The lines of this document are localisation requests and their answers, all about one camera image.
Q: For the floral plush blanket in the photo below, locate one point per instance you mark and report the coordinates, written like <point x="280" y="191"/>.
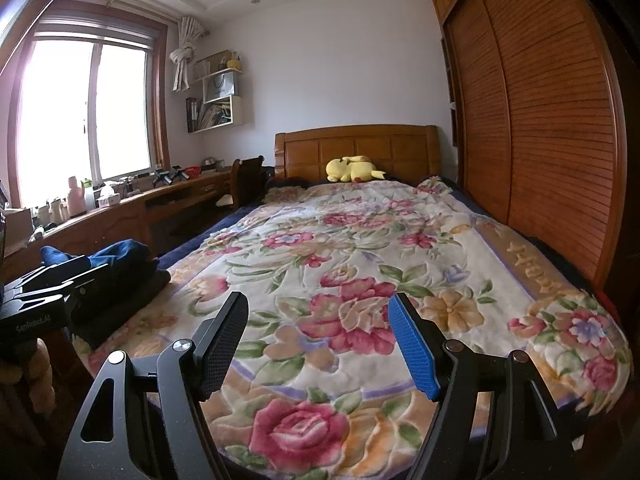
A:
<point x="350" y="240"/>

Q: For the pink thermos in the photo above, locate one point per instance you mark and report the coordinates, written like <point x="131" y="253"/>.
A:
<point x="76" y="200"/>

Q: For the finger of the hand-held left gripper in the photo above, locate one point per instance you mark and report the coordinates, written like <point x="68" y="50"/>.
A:
<point x="75" y="292"/>
<point x="50" y="272"/>

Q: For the person's left hand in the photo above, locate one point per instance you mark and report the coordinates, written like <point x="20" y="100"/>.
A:
<point x="41" y="370"/>

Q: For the tied cream curtain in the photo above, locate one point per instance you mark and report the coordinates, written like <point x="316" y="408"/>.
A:
<point x="182" y="55"/>

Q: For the white jug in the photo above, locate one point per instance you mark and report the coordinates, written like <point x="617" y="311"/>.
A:
<point x="57" y="211"/>

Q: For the wooden slatted wardrobe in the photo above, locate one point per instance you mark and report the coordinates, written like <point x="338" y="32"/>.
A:
<point x="540" y="110"/>

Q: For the green-capped bottle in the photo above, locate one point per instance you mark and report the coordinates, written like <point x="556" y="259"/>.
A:
<point x="89" y="197"/>

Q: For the wood-framed window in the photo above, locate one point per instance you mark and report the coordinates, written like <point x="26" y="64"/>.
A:
<point x="60" y="110"/>

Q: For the small yellow shelf item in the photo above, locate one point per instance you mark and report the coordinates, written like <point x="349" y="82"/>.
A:
<point x="233" y="64"/>

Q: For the metal pot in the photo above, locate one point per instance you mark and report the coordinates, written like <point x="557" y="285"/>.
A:
<point x="212" y="165"/>

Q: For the white tissue box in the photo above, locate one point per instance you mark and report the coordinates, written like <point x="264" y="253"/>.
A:
<point x="109" y="197"/>

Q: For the yellow plush toy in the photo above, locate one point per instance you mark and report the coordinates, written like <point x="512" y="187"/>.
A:
<point x="352" y="170"/>

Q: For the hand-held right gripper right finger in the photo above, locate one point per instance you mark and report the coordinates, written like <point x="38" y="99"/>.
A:
<point x="415" y="350"/>

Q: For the white paper bag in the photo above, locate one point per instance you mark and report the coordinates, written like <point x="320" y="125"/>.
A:
<point x="221" y="86"/>

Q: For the row of books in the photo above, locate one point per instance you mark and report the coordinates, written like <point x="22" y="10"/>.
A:
<point x="210" y="115"/>

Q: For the black device on desk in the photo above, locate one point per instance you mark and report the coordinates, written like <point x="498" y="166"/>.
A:
<point x="170" y="175"/>

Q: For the red bowl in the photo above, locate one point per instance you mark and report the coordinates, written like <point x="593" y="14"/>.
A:
<point x="193" y="172"/>

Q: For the navy blue suit jacket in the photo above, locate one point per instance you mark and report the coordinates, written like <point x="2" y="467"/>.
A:
<point x="125" y="255"/>

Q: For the wooden chair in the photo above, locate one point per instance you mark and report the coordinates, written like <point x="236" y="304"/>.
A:
<point x="247" y="180"/>

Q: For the long wooden desk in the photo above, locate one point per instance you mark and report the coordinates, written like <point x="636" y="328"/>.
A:
<point x="115" y="225"/>

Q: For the pile of black clothes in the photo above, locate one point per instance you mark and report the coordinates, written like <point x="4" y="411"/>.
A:
<point x="120" y="305"/>

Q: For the white wall shelf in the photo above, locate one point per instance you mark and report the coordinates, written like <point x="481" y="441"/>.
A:
<point x="239" y="110"/>

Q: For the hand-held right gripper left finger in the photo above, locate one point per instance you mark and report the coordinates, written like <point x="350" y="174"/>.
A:
<point x="220" y="350"/>

